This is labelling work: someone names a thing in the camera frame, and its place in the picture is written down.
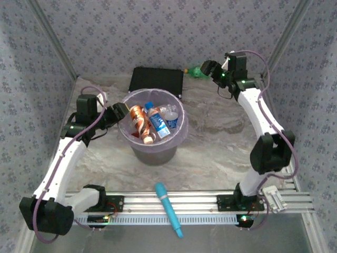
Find green plastic bottle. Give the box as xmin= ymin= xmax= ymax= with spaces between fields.
xmin=183 ymin=66 xmax=204 ymax=79

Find blue white label bottle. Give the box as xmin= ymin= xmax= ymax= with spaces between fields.
xmin=144 ymin=101 xmax=171 ymax=140

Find squat blue label bottle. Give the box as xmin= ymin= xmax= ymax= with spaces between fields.
xmin=163 ymin=104 xmax=180 ymax=130

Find grey metal bucket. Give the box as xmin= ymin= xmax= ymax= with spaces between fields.
xmin=131 ymin=143 xmax=179 ymax=167

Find grey bin with purple liner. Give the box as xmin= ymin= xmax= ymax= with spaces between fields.
xmin=117 ymin=88 xmax=190 ymax=154

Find black hard case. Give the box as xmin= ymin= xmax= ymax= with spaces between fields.
xmin=128 ymin=66 xmax=184 ymax=100

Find teal handheld tool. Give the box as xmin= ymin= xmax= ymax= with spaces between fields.
xmin=154 ymin=182 xmax=184 ymax=239

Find small black controller board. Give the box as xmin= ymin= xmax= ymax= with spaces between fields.
xmin=235 ymin=213 xmax=255 ymax=229
xmin=87 ymin=215 xmax=110 ymax=229

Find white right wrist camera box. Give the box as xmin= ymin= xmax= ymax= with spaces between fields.
xmin=222 ymin=52 xmax=232 ymax=70

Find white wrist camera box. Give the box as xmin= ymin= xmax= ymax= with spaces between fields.
xmin=96 ymin=91 xmax=108 ymax=109
xmin=222 ymin=52 xmax=232 ymax=70

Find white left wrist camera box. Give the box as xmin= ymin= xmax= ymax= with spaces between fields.
xmin=96 ymin=91 xmax=108 ymax=109

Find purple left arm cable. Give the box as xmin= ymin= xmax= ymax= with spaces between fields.
xmin=33 ymin=86 xmax=108 ymax=244

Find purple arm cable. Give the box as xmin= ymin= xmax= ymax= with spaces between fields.
xmin=233 ymin=50 xmax=300 ymax=231
xmin=33 ymin=86 xmax=108 ymax=244

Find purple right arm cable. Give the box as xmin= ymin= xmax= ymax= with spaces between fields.
xmin=233 ymin=50 xmax=300 ymax=231

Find aluminium corner post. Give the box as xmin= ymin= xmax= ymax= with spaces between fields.
xmin=259 ymin=0 xmax=314 ymax=81
xmin=26 ymin=0 xmax=80 ymax=80

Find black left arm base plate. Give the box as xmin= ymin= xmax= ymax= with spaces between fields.
xmin=76 ymin=195 xmax=124 ymax=213

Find slotted cable duct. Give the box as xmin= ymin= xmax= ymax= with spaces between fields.
xmin=73 ymin=213 xmax=240 ymax=226

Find aluminium rail frame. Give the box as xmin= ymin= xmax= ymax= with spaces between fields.
xmin=64 ymin=191 xmax=315 ymax=215

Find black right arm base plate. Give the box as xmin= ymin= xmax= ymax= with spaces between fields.
xmin=216 ymin=194 xmax=265 ymax=212

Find white printed bracket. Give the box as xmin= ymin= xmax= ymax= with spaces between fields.
xmin=260 ymin=186 xmax=288 ymax=213

